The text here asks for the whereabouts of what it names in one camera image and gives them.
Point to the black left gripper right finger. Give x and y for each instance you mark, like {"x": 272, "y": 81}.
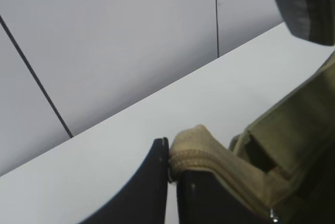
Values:
{"x": 202, "y": 199}

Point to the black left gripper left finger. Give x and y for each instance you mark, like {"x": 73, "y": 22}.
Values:
{"x": 143, "y": 198}

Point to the khaki yellow canvas bag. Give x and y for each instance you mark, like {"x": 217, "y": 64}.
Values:
{"x": 282, "y": 165}

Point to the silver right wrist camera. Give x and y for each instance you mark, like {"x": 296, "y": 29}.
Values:
{"x": 310, "y": 20}

